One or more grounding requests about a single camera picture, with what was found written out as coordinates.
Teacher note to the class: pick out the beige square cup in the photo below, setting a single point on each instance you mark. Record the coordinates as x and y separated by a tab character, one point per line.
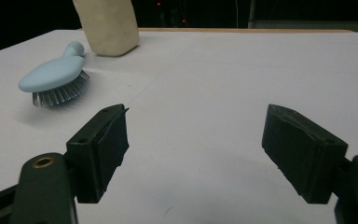
110	28

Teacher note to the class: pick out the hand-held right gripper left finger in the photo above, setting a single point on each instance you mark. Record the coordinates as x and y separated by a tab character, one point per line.
101	155

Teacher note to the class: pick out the light blue hairbrush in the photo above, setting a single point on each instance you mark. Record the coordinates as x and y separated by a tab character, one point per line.
54	73

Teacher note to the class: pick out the white table mat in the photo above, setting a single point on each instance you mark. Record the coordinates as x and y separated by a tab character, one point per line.
205	77

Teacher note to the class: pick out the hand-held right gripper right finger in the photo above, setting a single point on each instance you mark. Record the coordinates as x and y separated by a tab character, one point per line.
304	155

